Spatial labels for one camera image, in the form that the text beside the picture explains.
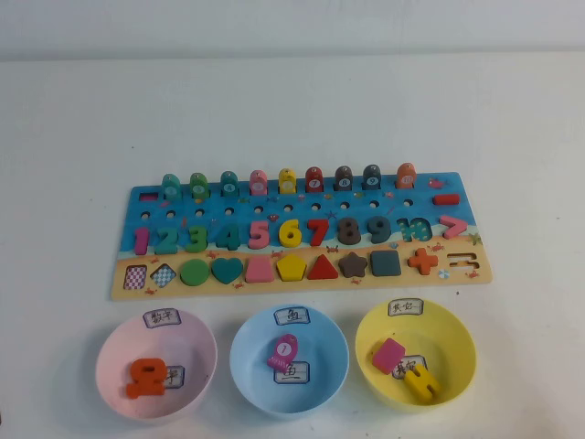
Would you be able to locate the grey wooden fish nine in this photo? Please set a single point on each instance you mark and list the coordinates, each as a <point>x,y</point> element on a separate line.
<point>372,173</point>

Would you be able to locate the red wooden minus sign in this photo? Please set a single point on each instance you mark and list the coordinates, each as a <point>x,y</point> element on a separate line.
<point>446,199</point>

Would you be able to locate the paper label inside blue bowl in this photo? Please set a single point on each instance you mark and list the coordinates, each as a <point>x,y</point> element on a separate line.
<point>294,374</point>

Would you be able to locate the yellow wooden equals sign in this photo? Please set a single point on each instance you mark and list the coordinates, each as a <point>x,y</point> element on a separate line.
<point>418,386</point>

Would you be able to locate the teal wooden heart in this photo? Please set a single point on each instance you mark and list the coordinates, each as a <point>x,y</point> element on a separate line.
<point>226,270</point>

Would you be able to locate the paper label inside pink bowl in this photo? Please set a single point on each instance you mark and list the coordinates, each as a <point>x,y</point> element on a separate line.
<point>176,377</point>

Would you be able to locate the orange wooden plus sign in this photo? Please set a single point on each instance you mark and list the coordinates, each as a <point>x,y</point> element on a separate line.
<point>423,262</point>

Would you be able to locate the magenta wooden number one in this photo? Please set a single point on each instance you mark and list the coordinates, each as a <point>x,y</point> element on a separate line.
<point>141,242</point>

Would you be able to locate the yellow wooden pentagon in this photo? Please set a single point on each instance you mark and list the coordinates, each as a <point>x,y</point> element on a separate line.
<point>291,269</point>

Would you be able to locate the pink wooden greater-than sign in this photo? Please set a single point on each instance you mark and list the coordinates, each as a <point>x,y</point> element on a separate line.
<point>459,227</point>

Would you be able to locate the teal wooden fish four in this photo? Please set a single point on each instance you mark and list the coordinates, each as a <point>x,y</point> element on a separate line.
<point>229,179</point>

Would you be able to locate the yellow plastic bowl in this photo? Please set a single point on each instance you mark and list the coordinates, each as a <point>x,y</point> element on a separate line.
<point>448,338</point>

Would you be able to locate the orange wooden number ten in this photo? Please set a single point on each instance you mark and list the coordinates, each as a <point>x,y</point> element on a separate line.
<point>145,379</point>

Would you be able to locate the paper label on pink bowl rim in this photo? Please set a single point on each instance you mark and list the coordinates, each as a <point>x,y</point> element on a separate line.
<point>162,318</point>

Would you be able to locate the teal wooden number two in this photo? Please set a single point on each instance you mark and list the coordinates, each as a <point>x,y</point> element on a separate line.
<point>165,249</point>

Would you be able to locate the paper label on yellow bowl rim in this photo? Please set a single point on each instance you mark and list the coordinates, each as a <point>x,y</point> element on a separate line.
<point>406,307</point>

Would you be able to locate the red wooden triangle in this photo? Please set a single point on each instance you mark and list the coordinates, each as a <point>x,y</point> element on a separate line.
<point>323,270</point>

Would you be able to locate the green wooden circle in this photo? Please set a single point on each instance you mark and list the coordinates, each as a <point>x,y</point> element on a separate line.
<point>194,272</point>

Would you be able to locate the pink wooden fish five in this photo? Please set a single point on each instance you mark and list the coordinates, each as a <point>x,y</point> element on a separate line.
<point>258,178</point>

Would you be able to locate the brown wooden star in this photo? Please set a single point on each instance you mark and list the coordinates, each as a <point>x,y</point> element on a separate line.
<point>353,265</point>

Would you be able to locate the magenta wooden fish one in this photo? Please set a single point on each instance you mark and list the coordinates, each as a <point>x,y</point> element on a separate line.
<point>283,352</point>

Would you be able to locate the pink plastic bowl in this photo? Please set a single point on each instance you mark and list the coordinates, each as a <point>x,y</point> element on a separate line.
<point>137,338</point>

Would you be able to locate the pink wooden rhombus block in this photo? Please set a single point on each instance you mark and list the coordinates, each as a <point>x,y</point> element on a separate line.
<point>388,356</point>

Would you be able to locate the green wooden fish three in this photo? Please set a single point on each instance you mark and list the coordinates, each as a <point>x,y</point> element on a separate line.
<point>199,181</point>

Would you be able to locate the orange wooden fish ten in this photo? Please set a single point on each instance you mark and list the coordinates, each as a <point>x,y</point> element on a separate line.
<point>406,171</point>

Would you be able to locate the green wooden number three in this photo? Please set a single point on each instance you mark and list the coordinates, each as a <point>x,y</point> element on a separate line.
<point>197,238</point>

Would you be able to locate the pink wooden trapezoid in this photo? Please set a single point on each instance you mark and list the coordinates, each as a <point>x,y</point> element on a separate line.
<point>260,270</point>

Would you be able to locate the blue plastic bowl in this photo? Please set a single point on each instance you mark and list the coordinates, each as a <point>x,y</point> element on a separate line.
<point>256,347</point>

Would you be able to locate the grey wooden number nine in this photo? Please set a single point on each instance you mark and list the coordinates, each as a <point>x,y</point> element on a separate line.
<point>384,233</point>

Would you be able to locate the yellow wooden fish six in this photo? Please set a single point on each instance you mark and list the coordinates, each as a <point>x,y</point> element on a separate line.
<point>287,176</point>

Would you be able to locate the yellow wooden number six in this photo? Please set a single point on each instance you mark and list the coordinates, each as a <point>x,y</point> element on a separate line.
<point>285,238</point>

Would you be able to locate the red wooden number seven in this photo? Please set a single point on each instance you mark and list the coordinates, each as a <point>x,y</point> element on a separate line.
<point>319,233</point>

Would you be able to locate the paper label inside yellow bowl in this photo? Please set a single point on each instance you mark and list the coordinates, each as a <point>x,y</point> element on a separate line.
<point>413,363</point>

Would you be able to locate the paper label on blue bowl rim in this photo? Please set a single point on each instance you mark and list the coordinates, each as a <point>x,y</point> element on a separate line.
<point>292,315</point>

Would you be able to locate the red wooden fish seven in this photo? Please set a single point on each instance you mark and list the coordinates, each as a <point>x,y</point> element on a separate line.
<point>314,174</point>

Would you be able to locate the teal wooden number four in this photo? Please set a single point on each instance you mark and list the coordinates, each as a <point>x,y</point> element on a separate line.
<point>230,240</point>

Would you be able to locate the brown wooden fish eight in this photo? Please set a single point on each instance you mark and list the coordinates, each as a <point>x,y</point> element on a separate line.
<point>343,174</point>

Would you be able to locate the teal wooden fish two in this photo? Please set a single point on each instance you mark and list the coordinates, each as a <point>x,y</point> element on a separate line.
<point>171,183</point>

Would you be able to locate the ocean print wooden puzzle board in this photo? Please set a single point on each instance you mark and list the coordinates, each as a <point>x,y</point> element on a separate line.
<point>292,208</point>

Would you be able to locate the pink wooden number five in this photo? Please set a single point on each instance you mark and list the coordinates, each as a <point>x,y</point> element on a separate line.
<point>259,235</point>

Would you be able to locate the brown wooden number eight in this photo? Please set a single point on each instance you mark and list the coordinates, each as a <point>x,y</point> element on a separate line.
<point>349,238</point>

